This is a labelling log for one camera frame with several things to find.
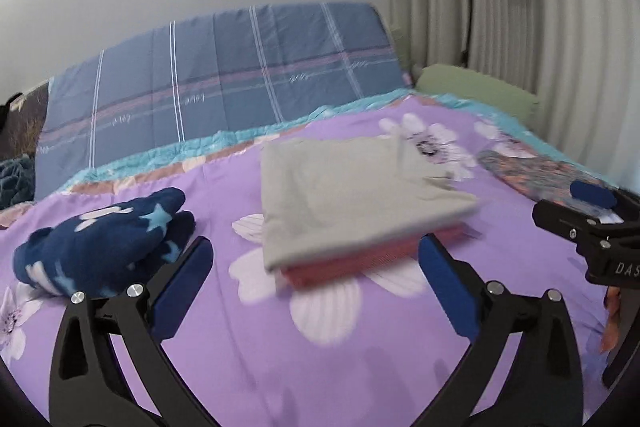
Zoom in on multicolour floral patterned cloth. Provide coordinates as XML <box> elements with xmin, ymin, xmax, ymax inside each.
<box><xmin>477</xmin><ymin>149</ymin><xmax>622</xmax><ymax>208</ymax></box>

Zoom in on blue plaid quilt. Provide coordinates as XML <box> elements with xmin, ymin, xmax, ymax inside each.
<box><xmin>34</xmin><ymin>2</ymin><xmax>412</xmax><ymax>200</ymax></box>

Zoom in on person's right hand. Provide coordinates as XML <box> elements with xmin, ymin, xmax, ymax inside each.
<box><xmin>599</xmin><ymin>286</ymin><xmax>624</xmax><ymax>354</ymax></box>

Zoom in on navy star print fleece garment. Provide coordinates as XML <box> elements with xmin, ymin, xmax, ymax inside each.
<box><xmin>12</xmin><ymin>187</ymin><xmax>196</xmax><ymax>299</ymax></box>

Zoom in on teal fuzzy blanket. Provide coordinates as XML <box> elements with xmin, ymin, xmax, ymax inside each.
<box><xmin>0</xmin><ymin>156</ymin><xmax>37</xmax><ymax>210</ymax></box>

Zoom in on purple floral blanket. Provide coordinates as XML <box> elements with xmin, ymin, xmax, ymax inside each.
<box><xmin>0</xmin><ymin>89</ymin><xmax>640</xmax><ymax>427</ymax></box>

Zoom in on white pleated curtain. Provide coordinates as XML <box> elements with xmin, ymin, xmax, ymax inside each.
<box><xmin>384</xmin><ymin>0</ymin><xmax>640</xmax><ymax>188</ymax></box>

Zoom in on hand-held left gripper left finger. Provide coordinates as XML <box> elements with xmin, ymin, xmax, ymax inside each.
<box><xmin>48</xmin><ymin>237</ymin><xmax>216</xmax><ymax>427</ymax></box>

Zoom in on pink clothes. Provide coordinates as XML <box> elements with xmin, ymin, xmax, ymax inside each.
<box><xmin>279</xmin><ymin>224</ymin><xmax>478</xmax><ymax>293</ymax></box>

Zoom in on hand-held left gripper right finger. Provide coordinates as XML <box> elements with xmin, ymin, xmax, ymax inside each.
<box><xmin>419</xmin><ymin>236</ymin><xmax>584</xmax><ymax>427</ymax></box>

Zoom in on green pillow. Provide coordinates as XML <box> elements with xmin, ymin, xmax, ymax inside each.
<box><xmin>414</xmin><ymin>63</ymin><xmax>542</xmax><ymax>128</ymax></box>

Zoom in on grey-green long sleeve shirt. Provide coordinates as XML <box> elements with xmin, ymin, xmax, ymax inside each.
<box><xmin>260</xmin><ymin>136</ymin><xmax>482</xmax><ymax>274</ymax></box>

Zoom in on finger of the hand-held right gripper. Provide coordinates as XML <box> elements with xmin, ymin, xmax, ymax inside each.
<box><xmin>571</xmin><ymin>180</ymin><xmax>640</xmax><ymax>223</ymax></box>
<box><xmin>532</xmin><ymin>199</ymin><xmax>622</xmax><ymax>244</ymax></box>

